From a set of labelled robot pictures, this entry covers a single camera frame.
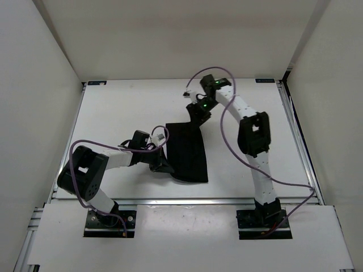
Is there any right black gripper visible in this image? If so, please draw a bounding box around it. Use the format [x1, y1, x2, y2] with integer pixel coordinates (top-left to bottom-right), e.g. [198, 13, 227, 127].
[186, 97, 220, 131]

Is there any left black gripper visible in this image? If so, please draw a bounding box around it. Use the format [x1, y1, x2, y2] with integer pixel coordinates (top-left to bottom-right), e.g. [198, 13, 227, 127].
[140, 144, 174, 173]

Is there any black skirt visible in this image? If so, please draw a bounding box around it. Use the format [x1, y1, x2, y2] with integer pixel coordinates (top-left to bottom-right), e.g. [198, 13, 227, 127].
[166, 122, 208, 183]

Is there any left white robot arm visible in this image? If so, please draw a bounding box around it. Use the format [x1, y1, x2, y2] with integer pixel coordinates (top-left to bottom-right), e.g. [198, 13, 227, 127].
[57, 125, 174, 227]

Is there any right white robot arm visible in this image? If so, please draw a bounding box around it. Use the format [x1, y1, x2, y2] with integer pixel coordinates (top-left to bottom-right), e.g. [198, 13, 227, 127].
[183, 74, 281, 227]

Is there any right blue label sticker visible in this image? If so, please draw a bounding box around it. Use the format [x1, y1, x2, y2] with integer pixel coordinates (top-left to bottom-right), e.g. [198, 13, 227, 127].
[255, 78, 275, 83]

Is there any blue label sticker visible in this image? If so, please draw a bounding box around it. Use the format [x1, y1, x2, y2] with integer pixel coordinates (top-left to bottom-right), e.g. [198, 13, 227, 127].
[255, 78, 275, 83]
[87, 80, 107, 86]

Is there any left blue label sticker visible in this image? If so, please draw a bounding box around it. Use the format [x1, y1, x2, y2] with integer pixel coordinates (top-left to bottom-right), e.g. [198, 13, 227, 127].
[87, 80, 107, 86]

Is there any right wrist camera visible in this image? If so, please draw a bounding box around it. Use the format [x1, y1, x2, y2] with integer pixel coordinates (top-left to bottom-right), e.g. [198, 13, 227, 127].
[183, 90, 198, 104]

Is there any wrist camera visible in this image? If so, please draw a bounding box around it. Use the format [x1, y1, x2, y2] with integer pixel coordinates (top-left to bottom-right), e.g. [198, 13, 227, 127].
[151, 134, 166, 147]
[183, 90, 198, 104]

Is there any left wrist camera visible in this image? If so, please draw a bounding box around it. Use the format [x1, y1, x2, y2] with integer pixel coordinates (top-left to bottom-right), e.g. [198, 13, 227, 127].
[151, 134, 166, 147]

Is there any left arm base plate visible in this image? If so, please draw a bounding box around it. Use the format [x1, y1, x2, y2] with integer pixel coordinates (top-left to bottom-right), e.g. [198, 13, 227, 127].
[83, 210, 137, 239]

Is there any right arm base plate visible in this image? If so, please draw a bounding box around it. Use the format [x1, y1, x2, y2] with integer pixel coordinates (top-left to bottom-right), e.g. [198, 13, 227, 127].
[236, 209, 293, 240]

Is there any front aluminium rail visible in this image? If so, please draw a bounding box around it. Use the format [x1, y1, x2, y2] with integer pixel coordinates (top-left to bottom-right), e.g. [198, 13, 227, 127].
[50, 197, 321, 206]

